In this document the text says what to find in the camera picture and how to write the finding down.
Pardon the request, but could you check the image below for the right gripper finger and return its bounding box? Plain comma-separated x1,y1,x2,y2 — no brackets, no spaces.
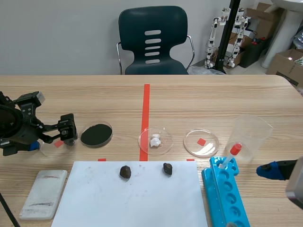
256,159,298,182

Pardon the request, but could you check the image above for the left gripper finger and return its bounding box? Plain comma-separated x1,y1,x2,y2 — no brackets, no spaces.
0,139,40,157
39,113,79,146

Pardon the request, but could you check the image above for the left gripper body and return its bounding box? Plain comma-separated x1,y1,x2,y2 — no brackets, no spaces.
0,91,45,145

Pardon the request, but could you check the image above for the empty clear glass dish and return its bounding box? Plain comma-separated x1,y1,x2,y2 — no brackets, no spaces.
39,138,70,158
183,128,220,158

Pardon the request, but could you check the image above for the glass dish with black powder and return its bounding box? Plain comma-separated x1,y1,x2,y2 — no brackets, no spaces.
79,121,114,149

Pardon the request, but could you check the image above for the clear plastic beaker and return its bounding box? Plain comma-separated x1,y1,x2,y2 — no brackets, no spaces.
226,114,274,164

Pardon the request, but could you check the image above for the dropper with red bulb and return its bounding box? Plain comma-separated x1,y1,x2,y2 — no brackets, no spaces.
217,142,243,170

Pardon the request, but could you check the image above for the small white tile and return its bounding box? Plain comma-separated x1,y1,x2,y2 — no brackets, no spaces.
18,169,68,221

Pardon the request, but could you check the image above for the turquoise rack with round holes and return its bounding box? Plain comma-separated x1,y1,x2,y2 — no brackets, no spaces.
201,156,251,227

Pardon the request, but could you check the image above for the small dark stone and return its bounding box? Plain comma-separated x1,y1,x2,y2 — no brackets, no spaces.
119,165,132,180
162,162,174,176

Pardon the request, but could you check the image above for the white lump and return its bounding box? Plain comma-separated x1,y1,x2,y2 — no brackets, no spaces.
150,133,162,149

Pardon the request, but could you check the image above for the white sheet of paper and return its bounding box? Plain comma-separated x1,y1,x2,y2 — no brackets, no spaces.
50,160,209,227

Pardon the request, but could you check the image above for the brown cardboard box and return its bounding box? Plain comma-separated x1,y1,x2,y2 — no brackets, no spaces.
266,49,303,87
245,2,276,40

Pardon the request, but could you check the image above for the black canister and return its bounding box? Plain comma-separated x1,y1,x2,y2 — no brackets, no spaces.
240,40,267,70

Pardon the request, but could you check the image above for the dark blue chair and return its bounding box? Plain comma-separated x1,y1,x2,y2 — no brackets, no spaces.
116,5,196,75

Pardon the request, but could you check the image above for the white wash basin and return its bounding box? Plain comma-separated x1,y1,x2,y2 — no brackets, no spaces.
261,0,303,70

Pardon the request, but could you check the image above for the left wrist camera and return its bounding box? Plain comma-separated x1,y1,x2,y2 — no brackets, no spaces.
17,91,46,106

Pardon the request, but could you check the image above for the black cable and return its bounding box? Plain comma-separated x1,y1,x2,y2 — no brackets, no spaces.
0,192,21,227

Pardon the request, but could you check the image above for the black metal rail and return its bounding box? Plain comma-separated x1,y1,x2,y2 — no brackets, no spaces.
214,0,242,75

